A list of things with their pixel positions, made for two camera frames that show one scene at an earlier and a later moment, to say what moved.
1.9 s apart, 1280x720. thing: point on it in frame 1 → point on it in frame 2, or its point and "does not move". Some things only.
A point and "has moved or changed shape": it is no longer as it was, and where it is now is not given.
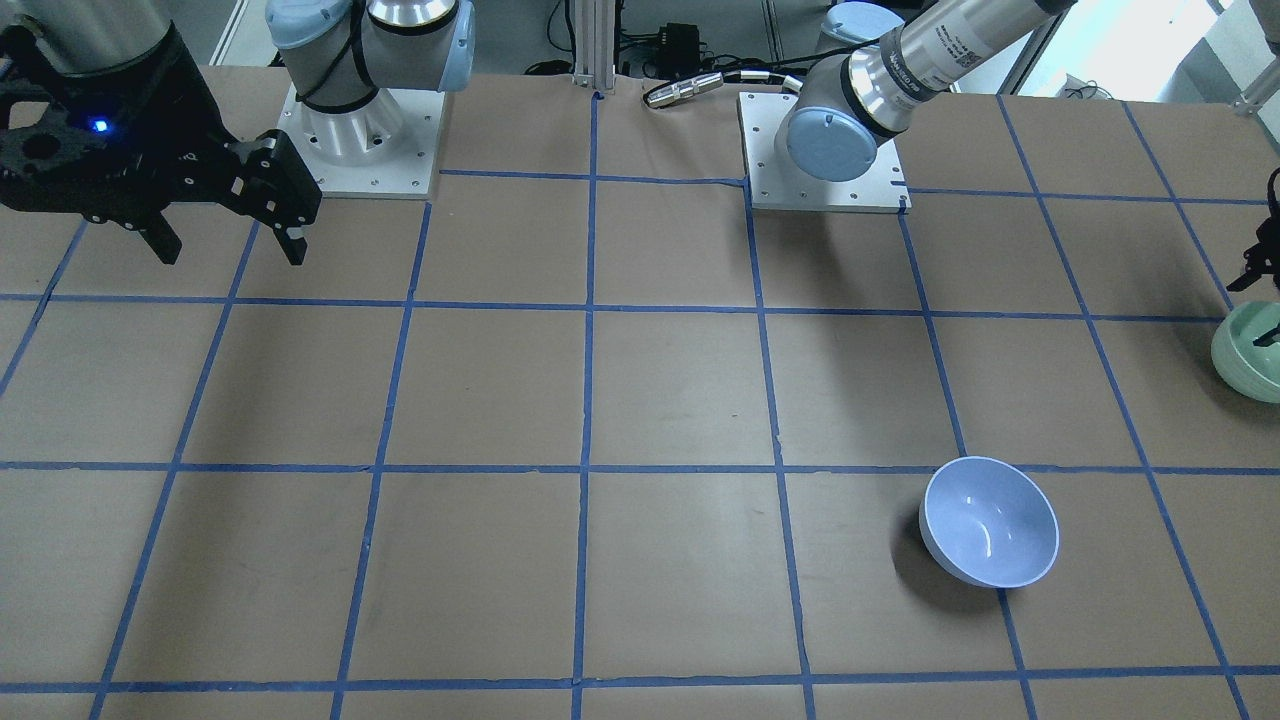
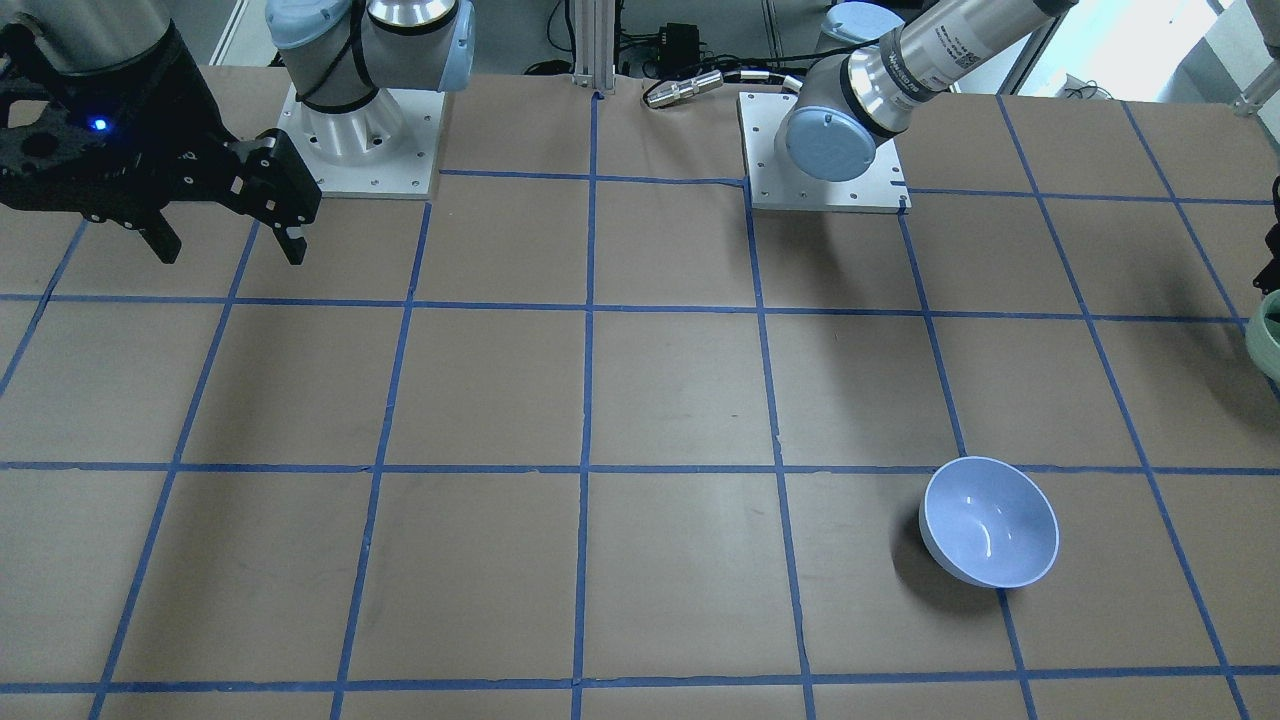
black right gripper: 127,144 does not move
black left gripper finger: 1263,259 → 1268,279
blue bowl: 989,522 does not move
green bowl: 1254,370 has moved or changed shape
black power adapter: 678,48 does not move
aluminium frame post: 594,44 does not move
